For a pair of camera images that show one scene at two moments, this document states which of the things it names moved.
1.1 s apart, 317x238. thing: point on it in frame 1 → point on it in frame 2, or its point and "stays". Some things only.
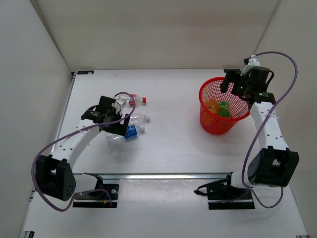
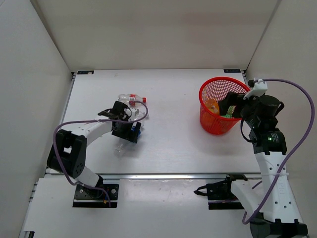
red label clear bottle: (129, 100) stays
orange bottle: (212, 105) stays
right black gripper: (230, 78) → (232, 98)
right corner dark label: (232, 71) stays
